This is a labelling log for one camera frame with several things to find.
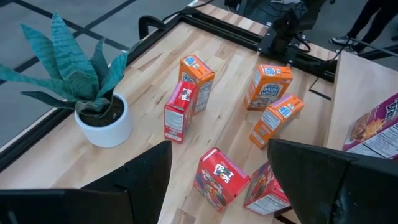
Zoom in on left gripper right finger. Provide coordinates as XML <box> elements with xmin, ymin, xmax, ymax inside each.
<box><xmin>267</xmin><ymin>139</ymin><xmax>398</xmax><ymax>224</ymax></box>

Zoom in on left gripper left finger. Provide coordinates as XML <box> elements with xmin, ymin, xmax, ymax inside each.
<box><xmin>0</xmin><ymin>140</ymin><xmax>173</xmax><ymax>224</ymax></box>

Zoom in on pink Raisin Bran box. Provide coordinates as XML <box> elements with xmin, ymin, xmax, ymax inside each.
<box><xmin>341</xmin><ymin>92</ymin><xmax>398</xmax><ymax>160</ymax></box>

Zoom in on red Froot Loops box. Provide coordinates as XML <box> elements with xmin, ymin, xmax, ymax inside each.
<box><xmin>192</xmin><ymin>147</ymin><xmax>251</xmax><ymax>214</ymax></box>
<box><xmin>243</xmin><ymin>160</ymin><xmax>293</xmax><ymax>216</ymax></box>
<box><xmin>164</xmin><ymin>80</ymin><xmax>198</xmax><ymax>144</ymax></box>

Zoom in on orange Mini Wheats box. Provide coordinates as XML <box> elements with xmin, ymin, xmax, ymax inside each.
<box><xmin>248</xmin><ymin>93</ymin><xmax>305</xmax><ymax>150</ymax></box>
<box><xmin>244</xmin><ymin>63</ymin><xmax>294</xmax><ymax>112</ymax></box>
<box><xmin>178</xmin><ymin>54</ymin><xmax>216</xmax><ymax>114</ymax></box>

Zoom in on green snake plant white pot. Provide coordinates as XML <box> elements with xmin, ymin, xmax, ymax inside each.
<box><xmin>0</xmin><ymin>11</ymin><xmax>141</xmax><ymax>149</ymax></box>

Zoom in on person's feet in sneakers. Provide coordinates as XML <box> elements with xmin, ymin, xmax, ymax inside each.
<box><xmin>329</xmin><ymin>0</ymin><xmax>398</xmax><ymax>55</ymax></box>

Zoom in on wooden shelf black frame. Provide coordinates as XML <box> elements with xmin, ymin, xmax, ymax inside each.
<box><xmin>273</xmin><ymin>51</ymin><xmax>398</xmax><ymax>224</ymax></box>

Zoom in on black aluminium table frame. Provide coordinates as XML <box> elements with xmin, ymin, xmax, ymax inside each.
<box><xmin>0</xmin><ymin>7</ymin><xmax>398</xmax><ymax>174</ymax></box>

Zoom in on thin black cable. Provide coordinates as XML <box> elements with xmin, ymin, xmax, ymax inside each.
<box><xmin>160</xmin><ymin>0</ymin><xmax>217</xmax><ymax>23</ymax></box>

